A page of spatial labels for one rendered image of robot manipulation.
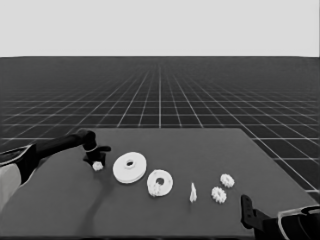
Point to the large thick white disc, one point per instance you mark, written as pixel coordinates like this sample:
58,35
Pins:
122,173

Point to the white toothed gear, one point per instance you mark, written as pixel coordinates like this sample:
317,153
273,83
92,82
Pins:
224,179
215,193
152,191

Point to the thin white T-shaped piece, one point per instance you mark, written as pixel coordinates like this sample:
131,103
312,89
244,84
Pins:
193,196

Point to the white round carrier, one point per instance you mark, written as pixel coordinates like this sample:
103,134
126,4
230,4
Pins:
168,185

